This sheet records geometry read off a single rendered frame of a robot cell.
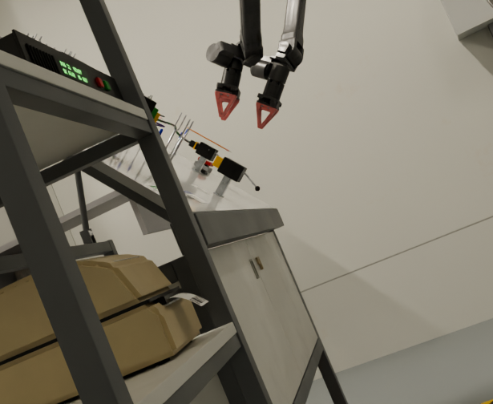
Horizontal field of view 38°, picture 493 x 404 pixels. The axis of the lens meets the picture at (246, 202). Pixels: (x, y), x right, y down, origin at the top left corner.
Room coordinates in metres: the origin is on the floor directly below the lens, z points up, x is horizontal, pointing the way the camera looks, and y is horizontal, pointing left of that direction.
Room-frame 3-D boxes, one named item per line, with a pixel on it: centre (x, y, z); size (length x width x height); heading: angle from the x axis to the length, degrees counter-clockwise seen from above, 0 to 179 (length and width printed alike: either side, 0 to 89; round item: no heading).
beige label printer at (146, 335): (1.11, 0.31, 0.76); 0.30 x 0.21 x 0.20; 84
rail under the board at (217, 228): (1.89, 0.03, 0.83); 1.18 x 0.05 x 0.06; 171
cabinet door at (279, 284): (2.17, 0.00, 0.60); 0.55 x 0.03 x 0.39; 171
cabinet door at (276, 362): (1.62, 0.09, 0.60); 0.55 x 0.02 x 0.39; 171
